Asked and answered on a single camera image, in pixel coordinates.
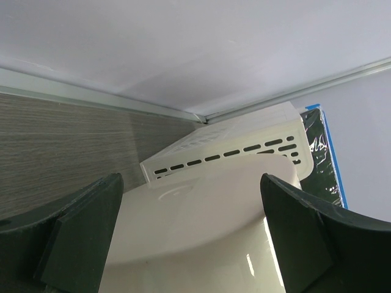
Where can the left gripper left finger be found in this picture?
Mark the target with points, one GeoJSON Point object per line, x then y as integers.
{"type": "Point", "coordinates": [63, 245]}

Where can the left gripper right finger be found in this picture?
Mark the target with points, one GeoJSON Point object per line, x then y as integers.
{"type": "Point", "coordinates": [321, 247]}

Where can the cream round drawer cabinet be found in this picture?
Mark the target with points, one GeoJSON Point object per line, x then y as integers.
{"type": "Point", "coordinates": [202, 229]}

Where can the cream perforated file organizer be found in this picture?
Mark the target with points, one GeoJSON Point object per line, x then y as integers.
{"type": "Point", "coordinates": [277, 129]}

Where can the blue plastic folder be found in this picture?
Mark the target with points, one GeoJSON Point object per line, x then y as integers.
{"type": "Point", "coordinates": [336, 161]}

